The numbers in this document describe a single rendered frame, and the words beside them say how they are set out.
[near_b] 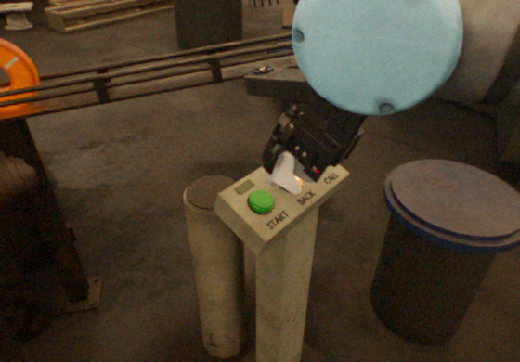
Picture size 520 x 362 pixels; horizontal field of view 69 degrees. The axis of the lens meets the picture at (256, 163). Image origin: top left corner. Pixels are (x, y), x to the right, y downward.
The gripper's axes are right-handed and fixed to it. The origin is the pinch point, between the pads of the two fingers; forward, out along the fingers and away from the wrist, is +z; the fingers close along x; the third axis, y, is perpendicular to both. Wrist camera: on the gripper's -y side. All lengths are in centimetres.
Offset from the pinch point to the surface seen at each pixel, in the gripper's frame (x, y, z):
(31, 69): -11, -54, 14
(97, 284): -12, -34, 82
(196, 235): -2.6, -8.8, 26.4
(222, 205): -4.6, -3.8, 8.2
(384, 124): 150, -19, 78
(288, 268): 3.8, 8.9, 20.7
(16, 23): 90, -363, 198
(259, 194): 0.1, -0.8, 5.5
